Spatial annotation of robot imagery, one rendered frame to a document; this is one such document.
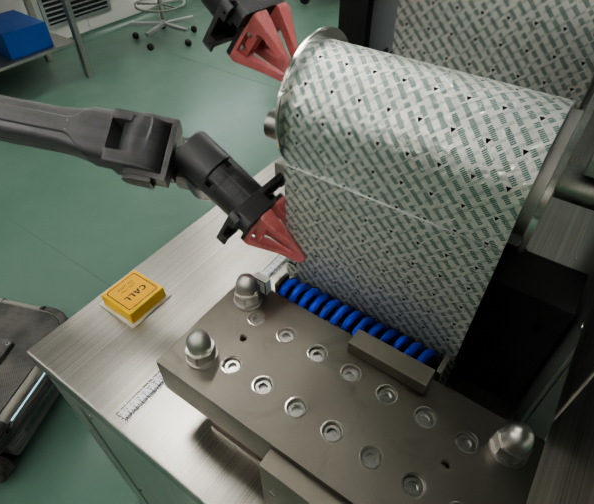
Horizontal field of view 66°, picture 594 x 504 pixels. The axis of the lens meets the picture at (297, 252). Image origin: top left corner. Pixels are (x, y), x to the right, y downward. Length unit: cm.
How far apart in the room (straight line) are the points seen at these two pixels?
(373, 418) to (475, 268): 19
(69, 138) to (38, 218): 200
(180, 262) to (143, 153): 30
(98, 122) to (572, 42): 54
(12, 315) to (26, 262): 59
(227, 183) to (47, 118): 23
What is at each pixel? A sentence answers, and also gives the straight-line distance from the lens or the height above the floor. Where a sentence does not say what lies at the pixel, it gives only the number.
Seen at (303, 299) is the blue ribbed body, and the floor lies 104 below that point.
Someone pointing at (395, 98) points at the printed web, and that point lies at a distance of 43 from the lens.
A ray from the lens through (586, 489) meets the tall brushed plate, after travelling 28.
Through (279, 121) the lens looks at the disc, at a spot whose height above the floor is 126.
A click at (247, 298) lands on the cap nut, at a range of 57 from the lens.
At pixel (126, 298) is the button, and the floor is 92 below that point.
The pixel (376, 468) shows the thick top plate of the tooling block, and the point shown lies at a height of 103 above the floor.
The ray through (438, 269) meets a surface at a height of 115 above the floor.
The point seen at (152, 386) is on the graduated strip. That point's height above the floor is 90.
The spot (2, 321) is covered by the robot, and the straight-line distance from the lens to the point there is 184.
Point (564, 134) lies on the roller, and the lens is 42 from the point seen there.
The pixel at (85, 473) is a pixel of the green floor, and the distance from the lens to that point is 171.
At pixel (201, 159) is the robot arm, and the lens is 58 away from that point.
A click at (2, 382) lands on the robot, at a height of 24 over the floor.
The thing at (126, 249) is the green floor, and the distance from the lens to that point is 226.
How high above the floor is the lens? 149
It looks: 45 degrees down
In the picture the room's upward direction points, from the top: straight up
